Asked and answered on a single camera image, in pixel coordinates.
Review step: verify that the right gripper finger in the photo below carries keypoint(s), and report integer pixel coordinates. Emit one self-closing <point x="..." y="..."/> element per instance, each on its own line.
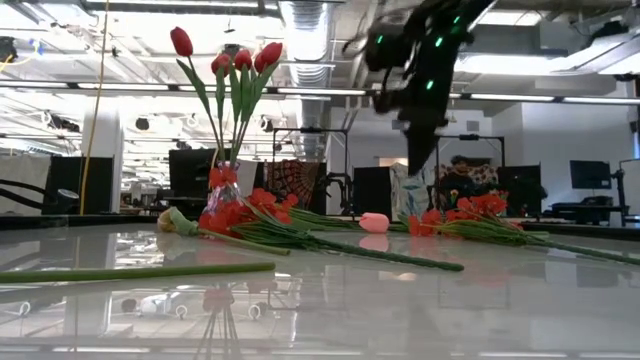
<point x="422" y="147"/>

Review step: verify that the red blossom artificial bunch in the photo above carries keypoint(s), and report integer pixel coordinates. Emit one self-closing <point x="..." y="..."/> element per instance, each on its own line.
<point x="480" y="205"/>
<point x="262" y="198"/>
<point x="325" y="221"/>

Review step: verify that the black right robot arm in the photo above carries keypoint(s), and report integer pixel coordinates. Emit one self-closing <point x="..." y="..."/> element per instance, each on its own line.
<point x="435" y="20"/>

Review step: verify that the purple glass vase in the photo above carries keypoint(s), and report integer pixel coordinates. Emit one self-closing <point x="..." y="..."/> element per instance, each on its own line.
<point x="222" y="197"/>

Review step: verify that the person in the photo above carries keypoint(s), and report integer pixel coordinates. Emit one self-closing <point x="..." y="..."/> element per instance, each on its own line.
<point x="457" y="182"/>

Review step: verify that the white blue cloth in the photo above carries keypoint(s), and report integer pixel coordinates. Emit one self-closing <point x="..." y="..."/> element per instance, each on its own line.
<point x="412" y="200"/>

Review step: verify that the black partition panel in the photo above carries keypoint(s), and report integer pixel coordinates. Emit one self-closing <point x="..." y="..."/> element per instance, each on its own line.
<point x="95" y="185"/>
<point x="372" y="192"/>
<point x="520" y="190"/>

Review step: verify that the patterned mandala tapestry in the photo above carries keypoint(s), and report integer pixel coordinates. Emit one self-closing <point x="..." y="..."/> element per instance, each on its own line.
<point x="295" y="177"/>

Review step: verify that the black desk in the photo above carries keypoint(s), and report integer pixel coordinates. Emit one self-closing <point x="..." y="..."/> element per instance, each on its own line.
<point x="585" y="207"/>

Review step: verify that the black round ceiling lamp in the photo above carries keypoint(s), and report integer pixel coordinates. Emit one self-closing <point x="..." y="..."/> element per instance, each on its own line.
<point x="142" y="123"/>

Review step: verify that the black rig frame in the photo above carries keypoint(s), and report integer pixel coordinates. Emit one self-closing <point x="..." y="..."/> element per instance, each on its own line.
<point x="310" y="130"/>
<point x="470" y="136"/>

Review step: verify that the silver ventilation duct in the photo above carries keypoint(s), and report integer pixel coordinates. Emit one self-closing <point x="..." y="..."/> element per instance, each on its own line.
<point x="307" y="40"/>

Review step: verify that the dark wall monitor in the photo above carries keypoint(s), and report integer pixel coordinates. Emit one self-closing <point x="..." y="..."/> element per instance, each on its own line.
<point x="590" y="175"/>

